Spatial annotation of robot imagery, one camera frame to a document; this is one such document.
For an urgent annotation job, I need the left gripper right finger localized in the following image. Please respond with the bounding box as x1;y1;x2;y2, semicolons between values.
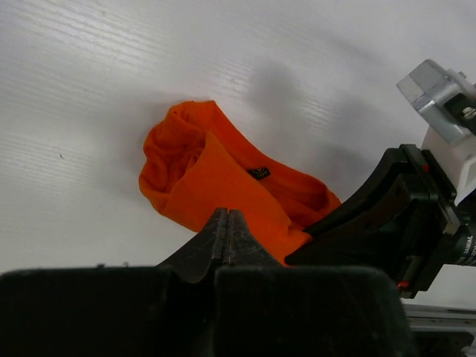
214;210;417;356

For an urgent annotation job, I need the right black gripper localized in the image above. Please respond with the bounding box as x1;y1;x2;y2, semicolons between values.
285;144;475;299

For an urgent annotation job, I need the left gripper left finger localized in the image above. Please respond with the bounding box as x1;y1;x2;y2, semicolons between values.
1;208;228;356

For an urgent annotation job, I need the orange t-shirt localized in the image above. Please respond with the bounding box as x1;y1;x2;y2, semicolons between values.
138;101;340;261

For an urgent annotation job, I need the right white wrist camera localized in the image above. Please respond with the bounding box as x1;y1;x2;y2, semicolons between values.
396;59;475;205

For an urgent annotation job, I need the aluminium mounting rail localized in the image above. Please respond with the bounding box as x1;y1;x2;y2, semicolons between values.
404;304;475;335

